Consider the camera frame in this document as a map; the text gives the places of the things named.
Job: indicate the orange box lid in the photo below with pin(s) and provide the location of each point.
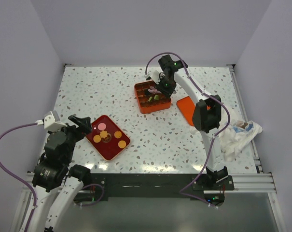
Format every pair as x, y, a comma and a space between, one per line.
186, 107

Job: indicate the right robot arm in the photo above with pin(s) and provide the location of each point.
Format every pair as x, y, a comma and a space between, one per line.
210, 116

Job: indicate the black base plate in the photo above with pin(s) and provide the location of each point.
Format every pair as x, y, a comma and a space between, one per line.
155, 186

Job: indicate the orange cookie left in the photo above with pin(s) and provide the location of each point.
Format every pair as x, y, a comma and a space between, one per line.
97, 138

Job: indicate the orange cookie lower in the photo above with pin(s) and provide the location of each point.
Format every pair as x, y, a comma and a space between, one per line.
122, 144

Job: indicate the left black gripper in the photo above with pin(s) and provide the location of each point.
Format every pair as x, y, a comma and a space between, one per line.
85, 123

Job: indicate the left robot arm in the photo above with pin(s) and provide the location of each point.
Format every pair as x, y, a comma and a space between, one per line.
55, 183

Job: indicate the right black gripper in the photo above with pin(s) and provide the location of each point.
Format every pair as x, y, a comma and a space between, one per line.
168, 92

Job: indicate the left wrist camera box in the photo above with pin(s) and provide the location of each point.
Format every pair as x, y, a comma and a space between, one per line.
52, 122

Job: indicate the orange flower cookie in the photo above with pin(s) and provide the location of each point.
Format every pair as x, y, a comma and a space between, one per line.
103, 134

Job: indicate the black cookie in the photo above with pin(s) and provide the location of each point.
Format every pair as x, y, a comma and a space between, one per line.
146, 92

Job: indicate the white crumpled plastic bag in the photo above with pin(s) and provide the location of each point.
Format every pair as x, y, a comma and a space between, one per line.
238, 134

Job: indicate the red cookie tray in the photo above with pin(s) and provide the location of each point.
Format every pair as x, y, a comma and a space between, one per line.
108, 147

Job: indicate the orange compartment cookie box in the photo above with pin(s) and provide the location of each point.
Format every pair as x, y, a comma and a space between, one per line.
145, 106

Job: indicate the pink cookie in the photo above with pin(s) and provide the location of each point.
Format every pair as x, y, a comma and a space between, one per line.
101, 126

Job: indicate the orange cookie upper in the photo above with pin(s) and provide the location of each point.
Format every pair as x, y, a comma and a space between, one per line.
118, 134

